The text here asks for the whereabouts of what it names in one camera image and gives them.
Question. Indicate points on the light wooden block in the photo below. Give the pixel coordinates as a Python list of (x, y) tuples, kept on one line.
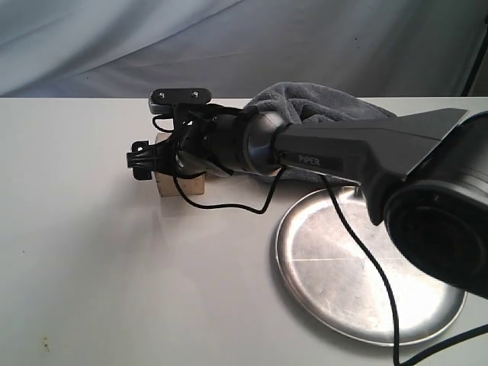
[(166, 186)]

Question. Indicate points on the grey fleece towel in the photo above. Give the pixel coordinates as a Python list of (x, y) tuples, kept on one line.
[(304, 102)]

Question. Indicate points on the round steel plate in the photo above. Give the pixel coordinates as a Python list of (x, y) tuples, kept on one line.
[(327, 273)]

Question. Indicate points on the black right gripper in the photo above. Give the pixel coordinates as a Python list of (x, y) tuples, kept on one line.
[(184, 154)]

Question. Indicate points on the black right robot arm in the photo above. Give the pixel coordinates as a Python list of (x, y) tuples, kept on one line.
[(423, 176)]

